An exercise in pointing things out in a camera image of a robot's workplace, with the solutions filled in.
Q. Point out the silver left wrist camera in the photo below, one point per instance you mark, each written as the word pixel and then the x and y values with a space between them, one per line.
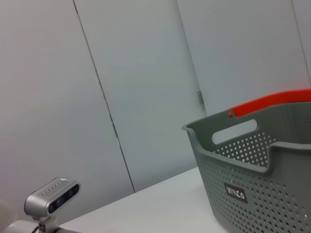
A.
pixel 52 196

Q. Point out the grey perforated plastic storage bin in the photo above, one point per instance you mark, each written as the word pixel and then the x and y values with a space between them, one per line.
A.
pixel 255 184

